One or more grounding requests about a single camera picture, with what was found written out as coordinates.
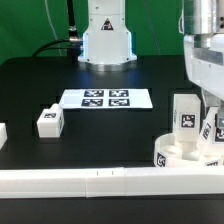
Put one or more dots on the white fence bar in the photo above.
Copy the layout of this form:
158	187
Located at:
50	183
3	134

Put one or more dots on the white left fence bar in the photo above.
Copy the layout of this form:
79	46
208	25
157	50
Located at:
3	134

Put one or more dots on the white marker sheet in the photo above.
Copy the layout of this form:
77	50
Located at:
105	99

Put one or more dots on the white front fence bar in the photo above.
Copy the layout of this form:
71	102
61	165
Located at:
50	183

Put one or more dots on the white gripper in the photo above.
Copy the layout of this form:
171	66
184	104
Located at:
205	68

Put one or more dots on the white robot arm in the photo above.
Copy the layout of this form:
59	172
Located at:
107	43

